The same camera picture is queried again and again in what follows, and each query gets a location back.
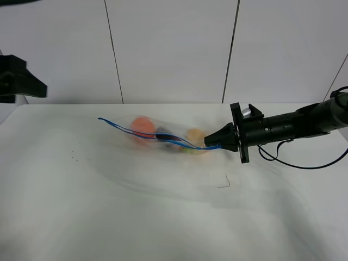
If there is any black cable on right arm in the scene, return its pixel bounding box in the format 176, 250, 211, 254
257, 86, 348, 170

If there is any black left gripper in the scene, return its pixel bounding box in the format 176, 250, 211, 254
1, 55, 47, 103

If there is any yellow pear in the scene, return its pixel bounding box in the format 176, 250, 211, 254
186, 128, 206, 147

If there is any clear zip bag blue strip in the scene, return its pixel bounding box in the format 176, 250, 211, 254
98, 115, 221, 155

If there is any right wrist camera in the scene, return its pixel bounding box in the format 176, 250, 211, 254
241, 103, 264, 120

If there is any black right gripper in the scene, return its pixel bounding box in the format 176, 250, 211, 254
204, 103, 271, 163

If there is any purple eggplant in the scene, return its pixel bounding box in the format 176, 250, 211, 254
155, 127, 181, 152

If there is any orange fruit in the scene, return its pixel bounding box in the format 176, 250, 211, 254
130, 117, 156, 143

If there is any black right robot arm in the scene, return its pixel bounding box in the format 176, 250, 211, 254
204, 87, 347, 163

